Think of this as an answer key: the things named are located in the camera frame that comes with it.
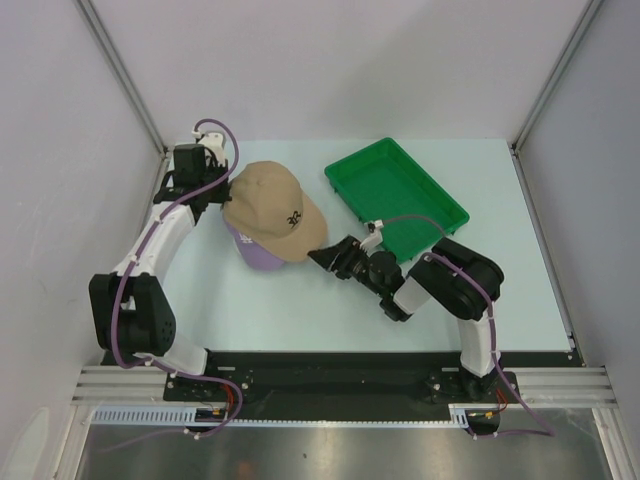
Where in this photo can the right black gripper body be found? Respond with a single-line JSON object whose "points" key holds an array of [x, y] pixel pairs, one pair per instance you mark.
{"points": [[357, 263]]}

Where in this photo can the purple cap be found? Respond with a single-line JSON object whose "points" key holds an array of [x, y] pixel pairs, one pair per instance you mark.
{"points": [[254, 255]]}

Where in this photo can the left aluminium corner post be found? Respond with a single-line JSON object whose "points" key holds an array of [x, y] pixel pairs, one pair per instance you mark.
{"points": [[116, 64]]}

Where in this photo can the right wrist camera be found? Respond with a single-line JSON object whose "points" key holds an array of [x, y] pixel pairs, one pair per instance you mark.
{"points": [[375, 237]]}

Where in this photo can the white cable duct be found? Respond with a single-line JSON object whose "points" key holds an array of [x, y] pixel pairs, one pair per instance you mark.
{"points": [[191, 417]]}

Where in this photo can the tan cap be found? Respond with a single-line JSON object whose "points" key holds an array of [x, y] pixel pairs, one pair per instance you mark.
{"points": [[268, 205]]}

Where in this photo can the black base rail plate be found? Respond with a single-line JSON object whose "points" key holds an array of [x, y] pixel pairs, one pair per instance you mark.
{"points": [[346, 386]]}

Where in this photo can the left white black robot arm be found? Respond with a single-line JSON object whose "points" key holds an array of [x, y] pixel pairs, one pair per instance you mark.
{"points": [[132, 315]]}

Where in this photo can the aluminium frame beam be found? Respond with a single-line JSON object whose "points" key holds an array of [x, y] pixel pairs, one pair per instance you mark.
{"points": [[540, 387]]}

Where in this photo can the right aluminium corner post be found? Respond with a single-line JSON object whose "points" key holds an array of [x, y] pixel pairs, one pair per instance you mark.
{"points": [[559, 69]]}

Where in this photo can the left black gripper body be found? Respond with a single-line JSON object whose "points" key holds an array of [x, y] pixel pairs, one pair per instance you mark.
{"points": [[219, 193]]}

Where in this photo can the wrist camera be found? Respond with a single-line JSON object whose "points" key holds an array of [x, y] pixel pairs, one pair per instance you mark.
{"points": [[214, 145], [375, 237]]}

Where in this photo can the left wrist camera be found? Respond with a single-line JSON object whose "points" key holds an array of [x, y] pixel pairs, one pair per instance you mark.
{"points": [[214, 145]]}

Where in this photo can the aluminium corner post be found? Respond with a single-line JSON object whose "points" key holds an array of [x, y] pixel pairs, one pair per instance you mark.
{"points": [[116, 64], [559, 69]]}

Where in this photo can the green plastic tray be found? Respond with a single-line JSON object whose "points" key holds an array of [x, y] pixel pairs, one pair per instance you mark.
{"points": [[383, 182]]}

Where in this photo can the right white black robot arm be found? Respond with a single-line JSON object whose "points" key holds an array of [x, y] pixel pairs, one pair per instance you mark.
{"points": [[465, 283]]}

